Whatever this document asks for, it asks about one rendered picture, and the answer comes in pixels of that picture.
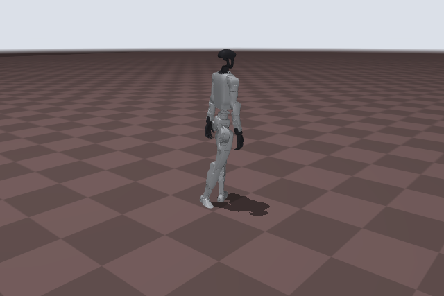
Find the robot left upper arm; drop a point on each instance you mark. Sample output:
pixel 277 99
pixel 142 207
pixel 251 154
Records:
pixel 212 89

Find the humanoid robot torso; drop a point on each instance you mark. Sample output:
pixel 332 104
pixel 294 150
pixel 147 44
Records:
pixel 221 99

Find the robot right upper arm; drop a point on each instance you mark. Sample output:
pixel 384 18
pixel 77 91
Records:
pixel 233 84

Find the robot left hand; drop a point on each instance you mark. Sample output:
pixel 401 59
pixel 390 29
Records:
pixel 208 128

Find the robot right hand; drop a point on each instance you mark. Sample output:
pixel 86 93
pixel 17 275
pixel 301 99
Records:
pixel 240 139

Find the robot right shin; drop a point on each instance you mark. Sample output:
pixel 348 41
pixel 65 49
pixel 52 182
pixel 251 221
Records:
pixel 212 178

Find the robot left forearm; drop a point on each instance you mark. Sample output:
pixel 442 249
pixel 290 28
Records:
pixel 211 110

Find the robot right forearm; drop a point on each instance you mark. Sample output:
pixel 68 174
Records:
pixel 236 116

